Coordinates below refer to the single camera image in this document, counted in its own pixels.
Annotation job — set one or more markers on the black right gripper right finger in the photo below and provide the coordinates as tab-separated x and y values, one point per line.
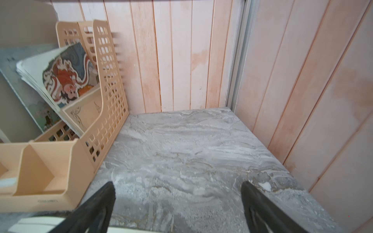
262	215

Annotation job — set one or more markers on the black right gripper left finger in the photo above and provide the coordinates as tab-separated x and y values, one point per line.
93	216

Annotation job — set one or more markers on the cream notebook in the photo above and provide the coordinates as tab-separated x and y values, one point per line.
44	224

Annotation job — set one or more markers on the peach plastic desk organizer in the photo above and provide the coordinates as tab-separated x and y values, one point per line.
53	172

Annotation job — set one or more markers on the grey-green book in organizer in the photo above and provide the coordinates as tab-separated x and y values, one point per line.
39	110

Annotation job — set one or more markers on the illustrated book in organizer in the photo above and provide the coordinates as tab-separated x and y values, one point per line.
62	77

